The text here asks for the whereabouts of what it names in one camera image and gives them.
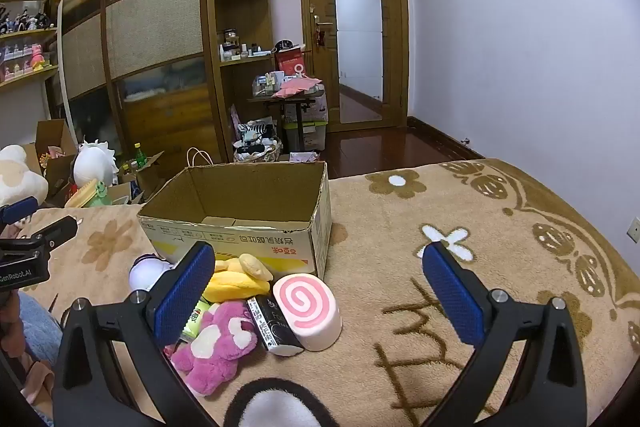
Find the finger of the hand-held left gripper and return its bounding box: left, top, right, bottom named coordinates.
left=0, top=197, right=40, bottom=224
left=17, top=215, right=79, bottom=251

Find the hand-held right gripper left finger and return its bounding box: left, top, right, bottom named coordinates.
left=52, top=241, right=217, bottom=427

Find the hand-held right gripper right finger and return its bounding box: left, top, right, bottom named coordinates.
left=421, top=241, right=587, bottom=427

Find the purple and white plush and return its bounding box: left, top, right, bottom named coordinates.
left=128, top=253, right=174, bottom=293

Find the yellow plush toy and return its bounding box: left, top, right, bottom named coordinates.
left=202, top=254, right=275, bottom=303

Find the pink bear plush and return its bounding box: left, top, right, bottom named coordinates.
left=170, top=300, right=259, bottom=397

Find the black and white pouch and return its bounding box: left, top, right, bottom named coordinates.
left=245, top=295, right=305, bottom=357

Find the printed cardboard box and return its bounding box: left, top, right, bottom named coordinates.
left=137, top=161, right=332, bottom=281

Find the pink swirl roll plush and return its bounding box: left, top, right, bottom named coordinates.
left=272, top=273, right=343, bottom=352

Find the cream plush dog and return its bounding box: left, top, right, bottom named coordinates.
left=0, top=144, right=49, bottom=208

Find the green frog toy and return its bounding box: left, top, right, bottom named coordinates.
left=64, top=179, right=114, bottom=208

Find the person's jeans leg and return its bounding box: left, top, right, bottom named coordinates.
left=15, top=291, right=64, bottom=367

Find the open brown cardboard box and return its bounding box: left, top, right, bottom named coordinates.
left=34, top=119, right=80, bottom=190

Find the white haired plush doll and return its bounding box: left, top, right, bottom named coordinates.
left=73, top=139, right=121, bottom=186

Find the row of small figurines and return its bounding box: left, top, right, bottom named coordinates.
left=0, top=6, right=59, bottom=82

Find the woven basket of clutter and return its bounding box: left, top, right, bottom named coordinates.
left=233, top=119, right=284, bottom=163

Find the white storage box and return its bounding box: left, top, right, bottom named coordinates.
left=281, top=92, right=329, bottom=152

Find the wooden wardrobe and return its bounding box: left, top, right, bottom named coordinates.
left=49, top=0, right=217, bottom=168

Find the wooden corner shelf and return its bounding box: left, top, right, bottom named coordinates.
left=206, top=0, right=275, bottom=160

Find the small dark side table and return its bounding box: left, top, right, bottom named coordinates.
left=247, top=89, right=327, bottom=154

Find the pink cloth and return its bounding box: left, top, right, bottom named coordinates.
left=272, top=76, right=322, bottom=100

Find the red paper bag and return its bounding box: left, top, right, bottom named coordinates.
left=274, top=47, right=307, bottom=80

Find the metal door handle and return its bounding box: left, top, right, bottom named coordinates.
left=313, top=14, right=334, bottom=48

